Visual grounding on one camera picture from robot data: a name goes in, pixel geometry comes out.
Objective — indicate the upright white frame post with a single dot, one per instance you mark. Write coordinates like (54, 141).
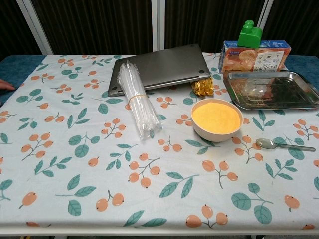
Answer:
(158, 25)

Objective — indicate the metal spoon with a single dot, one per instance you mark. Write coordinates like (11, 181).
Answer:
(265, 144)

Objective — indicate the metal tray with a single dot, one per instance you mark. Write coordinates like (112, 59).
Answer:
(274, 89)

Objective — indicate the bare person hand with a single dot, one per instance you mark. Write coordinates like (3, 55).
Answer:
(5, 85)

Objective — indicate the slanted white frame post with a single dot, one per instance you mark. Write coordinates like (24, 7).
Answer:
(265, 12)
(35, 27)

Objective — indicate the yellow rubber band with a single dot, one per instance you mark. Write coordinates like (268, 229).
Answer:
(137, 96)

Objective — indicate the bundle of clear plastic straws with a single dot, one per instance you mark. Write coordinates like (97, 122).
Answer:
(139, 109)

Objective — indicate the orange and blue food box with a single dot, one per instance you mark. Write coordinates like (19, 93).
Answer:
(249, 59)

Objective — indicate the yellow powder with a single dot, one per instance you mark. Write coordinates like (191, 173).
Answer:
(214, 114)

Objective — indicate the green plastic toy block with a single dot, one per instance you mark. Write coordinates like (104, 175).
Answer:
(249, 37)

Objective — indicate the white floral fruit-print tablecloth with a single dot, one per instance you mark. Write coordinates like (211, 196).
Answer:
(159, 174)

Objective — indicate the grey closed laptop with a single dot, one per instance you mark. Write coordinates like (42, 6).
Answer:
(162, 64)

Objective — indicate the beige round bowl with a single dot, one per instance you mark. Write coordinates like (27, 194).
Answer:
(214, 136)

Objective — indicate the crumpled gold foil wrapper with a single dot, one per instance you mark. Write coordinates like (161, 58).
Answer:
(203, 87)

